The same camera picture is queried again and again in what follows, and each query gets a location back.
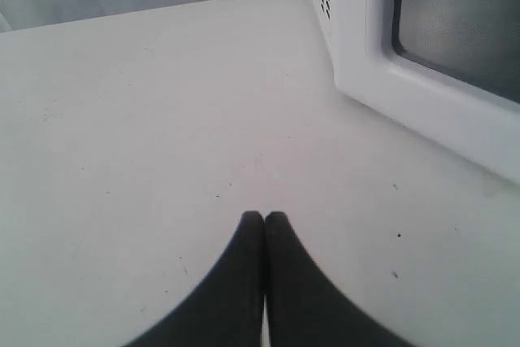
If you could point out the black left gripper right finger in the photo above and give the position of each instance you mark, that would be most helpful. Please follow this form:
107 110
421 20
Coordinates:
304 308

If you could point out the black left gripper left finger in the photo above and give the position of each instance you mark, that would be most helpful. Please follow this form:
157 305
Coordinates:
226 308

